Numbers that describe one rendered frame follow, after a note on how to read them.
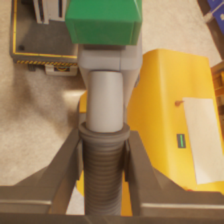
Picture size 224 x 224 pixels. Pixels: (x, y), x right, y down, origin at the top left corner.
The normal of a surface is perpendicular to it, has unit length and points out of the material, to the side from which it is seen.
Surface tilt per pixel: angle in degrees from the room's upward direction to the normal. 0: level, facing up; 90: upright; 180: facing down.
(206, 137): 0
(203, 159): 0
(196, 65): 0
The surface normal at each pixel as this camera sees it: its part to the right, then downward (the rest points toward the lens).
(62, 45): 0.29, -0.24
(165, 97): 0.05, -0.25
